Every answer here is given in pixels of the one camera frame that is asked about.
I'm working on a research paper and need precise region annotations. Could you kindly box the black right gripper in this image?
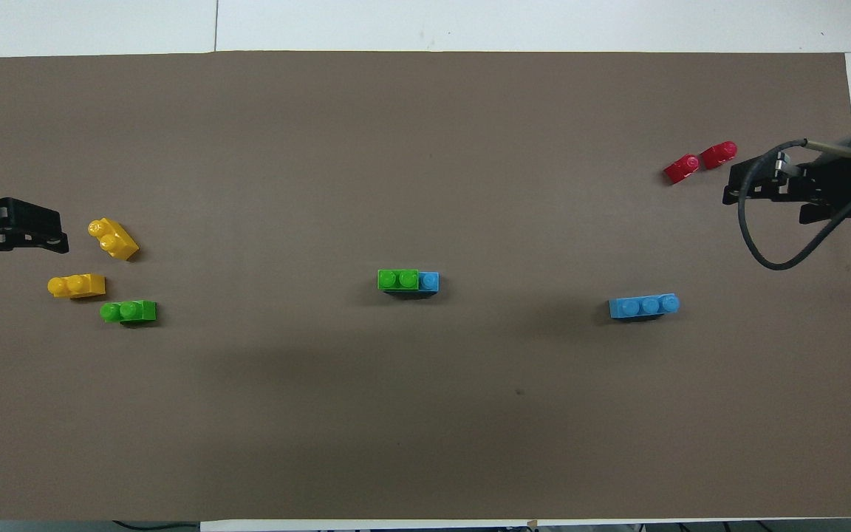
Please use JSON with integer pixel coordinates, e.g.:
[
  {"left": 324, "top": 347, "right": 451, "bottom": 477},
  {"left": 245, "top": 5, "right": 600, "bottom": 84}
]
[{"left": 722, "top": 151, "right": 851, "bottom": 225}]

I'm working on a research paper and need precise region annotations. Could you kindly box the blue three-stud toy brick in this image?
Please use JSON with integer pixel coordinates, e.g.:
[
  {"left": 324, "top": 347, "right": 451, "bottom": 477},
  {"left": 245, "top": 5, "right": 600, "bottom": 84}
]
[
  {"left": 609, "top": 293, "right": 680, "bottom": 320},
  {"left": 383, "top": 270, "right": 441, "bottom": 299}
]

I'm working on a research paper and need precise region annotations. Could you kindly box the green two-stud toy brick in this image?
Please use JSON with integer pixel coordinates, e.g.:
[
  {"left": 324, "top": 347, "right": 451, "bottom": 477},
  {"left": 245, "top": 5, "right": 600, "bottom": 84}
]
[
  {"left": 100, "top": 300, "right": 158, "bottom": 327},
  {"left": 377, "top": 268, "right": 420, "bottom": 292}
]

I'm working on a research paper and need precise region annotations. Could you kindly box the red small toy brick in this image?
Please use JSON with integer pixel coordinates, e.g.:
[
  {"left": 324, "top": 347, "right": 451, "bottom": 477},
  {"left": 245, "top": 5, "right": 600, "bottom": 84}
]
[
  {"left": 700, "top": 140, "right": 739, "bottom": 171},
  {"left": 663, "top": 154, "right": 702, "bottom": 186}
]

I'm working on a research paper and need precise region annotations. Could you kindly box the yellow two-stud toy brick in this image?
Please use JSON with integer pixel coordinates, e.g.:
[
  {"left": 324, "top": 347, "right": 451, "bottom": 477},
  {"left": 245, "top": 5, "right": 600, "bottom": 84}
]
[
  {"left": 88, "top": 217, "right": 140, "bottom": 262},
  {"left": 47, "top": 273, "right": 107, "bottom": 300}
]

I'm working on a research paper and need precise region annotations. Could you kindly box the brown table mat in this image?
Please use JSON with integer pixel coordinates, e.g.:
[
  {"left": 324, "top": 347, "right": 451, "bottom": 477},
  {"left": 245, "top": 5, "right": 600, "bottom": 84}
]
[{"left": 0, "top": 50, "right": 851, "bottom": 521}]

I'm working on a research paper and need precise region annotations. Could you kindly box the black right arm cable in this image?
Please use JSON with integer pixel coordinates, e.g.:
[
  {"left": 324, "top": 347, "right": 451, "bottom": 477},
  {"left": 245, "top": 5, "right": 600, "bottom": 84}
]
[{"left": 737, "top": 138, "right": 851, "bottom": 271}]

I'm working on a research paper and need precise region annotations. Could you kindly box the thin black floor cable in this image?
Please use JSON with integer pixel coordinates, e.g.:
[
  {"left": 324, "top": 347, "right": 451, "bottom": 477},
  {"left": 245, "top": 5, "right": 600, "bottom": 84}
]
[{"left": 111, "top": 519, "right": 202, "bottom": 532}]

